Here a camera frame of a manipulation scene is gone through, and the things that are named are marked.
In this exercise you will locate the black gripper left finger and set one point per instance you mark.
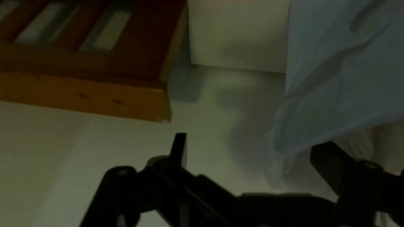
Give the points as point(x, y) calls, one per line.
point(127, 193)

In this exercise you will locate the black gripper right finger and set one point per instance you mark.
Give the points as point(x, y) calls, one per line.
point(358, 190)

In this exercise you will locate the light blue cloth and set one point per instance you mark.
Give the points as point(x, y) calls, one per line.
point(336, 71)

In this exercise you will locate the brown wooden bed frame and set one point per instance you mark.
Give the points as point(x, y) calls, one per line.
point(96, 64)

